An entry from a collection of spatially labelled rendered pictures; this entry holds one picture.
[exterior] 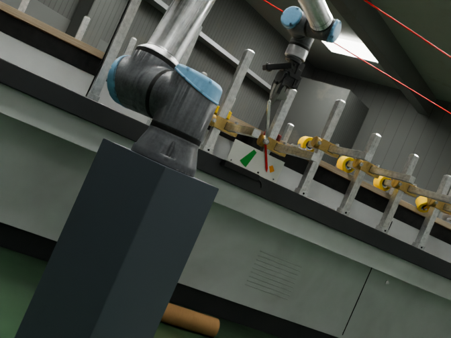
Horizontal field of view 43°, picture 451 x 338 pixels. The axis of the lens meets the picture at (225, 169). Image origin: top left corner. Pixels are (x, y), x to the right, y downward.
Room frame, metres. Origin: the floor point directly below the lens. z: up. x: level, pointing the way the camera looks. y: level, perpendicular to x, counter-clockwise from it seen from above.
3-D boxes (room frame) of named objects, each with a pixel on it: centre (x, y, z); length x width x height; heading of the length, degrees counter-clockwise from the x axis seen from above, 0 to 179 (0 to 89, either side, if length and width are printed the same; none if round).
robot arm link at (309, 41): (2.37, -0.07, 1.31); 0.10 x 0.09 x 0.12; 150
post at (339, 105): (2.58, -0.35, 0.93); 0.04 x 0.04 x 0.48; 23
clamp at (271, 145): (2.49, -0.14, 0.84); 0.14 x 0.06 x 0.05; 113
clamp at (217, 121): (2.39, 0.08, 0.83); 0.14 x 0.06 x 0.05; 113
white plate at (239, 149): (2.44, -0.11, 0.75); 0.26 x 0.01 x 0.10; 113
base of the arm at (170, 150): (1.59, 0.17, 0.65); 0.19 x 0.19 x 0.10
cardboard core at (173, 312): (2.35, -0.09, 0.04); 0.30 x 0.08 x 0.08; 113
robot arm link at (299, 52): (2.37, -0.07, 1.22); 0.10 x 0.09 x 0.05; 23
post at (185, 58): (2.28, 0.33, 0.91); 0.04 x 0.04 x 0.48; 23
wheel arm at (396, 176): (2.64, -0.64, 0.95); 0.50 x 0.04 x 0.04; 23
